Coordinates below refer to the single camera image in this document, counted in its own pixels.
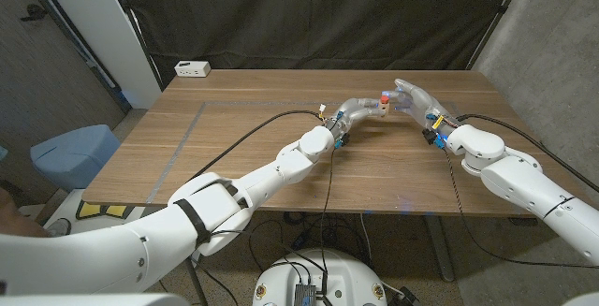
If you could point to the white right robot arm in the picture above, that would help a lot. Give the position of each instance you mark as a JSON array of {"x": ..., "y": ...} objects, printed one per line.
[{"x": 524, "y": 184}]

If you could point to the grey table leg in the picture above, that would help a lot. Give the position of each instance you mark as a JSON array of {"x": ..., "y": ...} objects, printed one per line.
[
  {"x": 440, "y": 250},
  {"x": 196, "y": 282}
]

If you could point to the black curtain frame pole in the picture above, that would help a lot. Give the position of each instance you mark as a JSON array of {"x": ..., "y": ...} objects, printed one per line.
[
  {"x": 135, "y": 30},
  {"x": 496, "y": 18}
]

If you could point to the red-headed wooden screw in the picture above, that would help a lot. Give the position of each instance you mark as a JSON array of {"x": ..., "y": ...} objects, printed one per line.
[{"x": 384, "y": 98}]

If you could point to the white power strip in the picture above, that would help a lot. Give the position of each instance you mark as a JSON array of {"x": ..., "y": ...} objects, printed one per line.
[{"x": 192, "y": 68}]

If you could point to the blue stool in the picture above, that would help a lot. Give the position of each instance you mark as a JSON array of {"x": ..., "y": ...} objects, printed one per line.
[{"x": 75, "y": 156}]

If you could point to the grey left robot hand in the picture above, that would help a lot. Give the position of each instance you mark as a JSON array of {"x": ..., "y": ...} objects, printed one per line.
[{"x": 353, "y": 113}]

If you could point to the grey sneaker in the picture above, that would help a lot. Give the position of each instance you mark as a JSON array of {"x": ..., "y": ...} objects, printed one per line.
[{"x": 61, "y": 227}]

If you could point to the black curtain backdrop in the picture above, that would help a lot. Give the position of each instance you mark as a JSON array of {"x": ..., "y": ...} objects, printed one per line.
[{"x": 304, "y": 16}]

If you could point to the person's bare leg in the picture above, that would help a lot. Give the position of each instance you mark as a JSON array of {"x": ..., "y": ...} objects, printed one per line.
[{"x": 14, "y": 217}]

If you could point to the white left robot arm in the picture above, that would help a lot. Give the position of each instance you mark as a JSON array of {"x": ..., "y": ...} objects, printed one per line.
[{"x": 224, "y": 203}]

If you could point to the wooden block with holes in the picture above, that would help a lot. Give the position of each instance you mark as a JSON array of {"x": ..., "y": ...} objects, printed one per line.
[{"x": 384, "y": 108}]

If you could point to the yellow and black mat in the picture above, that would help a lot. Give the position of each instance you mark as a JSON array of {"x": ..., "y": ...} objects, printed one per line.
[{"x": 93, "y": 210}]

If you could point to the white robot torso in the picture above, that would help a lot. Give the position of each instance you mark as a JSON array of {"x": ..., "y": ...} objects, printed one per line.
[{"x": 346, "y": 273}]

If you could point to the white floor base plate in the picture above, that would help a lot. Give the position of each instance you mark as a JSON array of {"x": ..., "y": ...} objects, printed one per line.
[{"x": 65, "y": 200}]

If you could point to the grey electronics box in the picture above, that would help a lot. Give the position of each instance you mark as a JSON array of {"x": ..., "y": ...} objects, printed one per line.
[{"x": 304, "y": 295}]

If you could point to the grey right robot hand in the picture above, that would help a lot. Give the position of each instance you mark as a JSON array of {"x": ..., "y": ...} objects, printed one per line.
[{"x": 421, "y": 105}]

